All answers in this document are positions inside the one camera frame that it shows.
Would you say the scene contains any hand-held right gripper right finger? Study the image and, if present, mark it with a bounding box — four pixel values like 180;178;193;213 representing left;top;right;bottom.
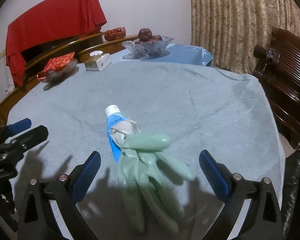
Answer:
199;149;283;240

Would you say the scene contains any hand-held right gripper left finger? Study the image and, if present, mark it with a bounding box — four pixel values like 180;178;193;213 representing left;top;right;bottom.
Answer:
17;151;102;240

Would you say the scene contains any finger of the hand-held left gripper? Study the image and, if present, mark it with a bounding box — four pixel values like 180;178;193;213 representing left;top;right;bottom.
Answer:
11;125;49;153
0;118;32;140

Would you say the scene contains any green rubber glove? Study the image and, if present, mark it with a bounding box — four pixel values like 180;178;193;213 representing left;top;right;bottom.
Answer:
110;133;196;233

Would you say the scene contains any black bin with liner bag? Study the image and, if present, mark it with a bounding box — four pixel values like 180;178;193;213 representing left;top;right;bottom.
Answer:
281;141;300;240

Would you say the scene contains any crumpled grey tissue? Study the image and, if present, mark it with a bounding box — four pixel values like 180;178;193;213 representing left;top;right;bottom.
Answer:
110;119;140;147

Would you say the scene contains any blue white toothpaste tube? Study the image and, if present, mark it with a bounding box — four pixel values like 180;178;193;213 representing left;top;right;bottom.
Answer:
105;105;127;163

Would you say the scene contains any light blue towel cloth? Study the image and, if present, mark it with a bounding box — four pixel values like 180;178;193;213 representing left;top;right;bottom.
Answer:
6;61;287;240

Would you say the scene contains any red patterned packet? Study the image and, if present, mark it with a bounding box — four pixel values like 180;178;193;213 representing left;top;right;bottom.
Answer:
37;52;76;83

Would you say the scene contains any black television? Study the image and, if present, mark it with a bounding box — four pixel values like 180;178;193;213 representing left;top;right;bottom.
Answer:
20;36;73;63

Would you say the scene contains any tissue box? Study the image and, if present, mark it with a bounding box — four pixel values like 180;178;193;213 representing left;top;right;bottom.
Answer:
84;51;112;72

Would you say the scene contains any red cloth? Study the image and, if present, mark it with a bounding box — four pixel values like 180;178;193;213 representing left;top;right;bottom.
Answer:
5;0;107;87

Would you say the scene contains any dark wooden armchair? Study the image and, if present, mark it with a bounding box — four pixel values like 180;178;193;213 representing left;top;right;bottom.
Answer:
252;27;300;150

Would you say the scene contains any blue plastic tablecloth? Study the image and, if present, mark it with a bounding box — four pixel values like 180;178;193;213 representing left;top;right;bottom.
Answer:
116;44;214;68

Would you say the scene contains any red plastic bag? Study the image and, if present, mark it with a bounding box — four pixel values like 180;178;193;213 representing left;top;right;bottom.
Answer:
104;27;127;41

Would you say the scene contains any glass fruit bowl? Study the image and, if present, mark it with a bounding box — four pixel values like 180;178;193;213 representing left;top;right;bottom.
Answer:
122;36;174;60

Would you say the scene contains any large red apple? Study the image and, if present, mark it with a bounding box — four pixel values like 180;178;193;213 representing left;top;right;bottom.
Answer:
138;28;153;42

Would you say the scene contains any beige patterned curtain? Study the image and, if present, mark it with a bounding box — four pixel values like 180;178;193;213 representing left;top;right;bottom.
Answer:
189;0;300;77

